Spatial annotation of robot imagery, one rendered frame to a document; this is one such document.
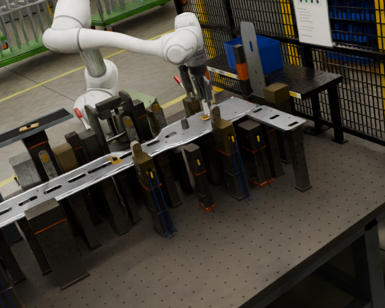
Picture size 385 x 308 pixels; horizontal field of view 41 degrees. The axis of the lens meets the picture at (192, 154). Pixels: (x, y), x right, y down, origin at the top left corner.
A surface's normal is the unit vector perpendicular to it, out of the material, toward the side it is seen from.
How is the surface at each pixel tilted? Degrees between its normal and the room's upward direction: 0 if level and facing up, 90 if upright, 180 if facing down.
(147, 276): 0
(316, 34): 90
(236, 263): 0
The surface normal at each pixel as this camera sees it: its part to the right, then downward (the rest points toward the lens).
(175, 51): -0.07, 0.50
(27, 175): 0.47, 0.29
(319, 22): -0.85, 0.41
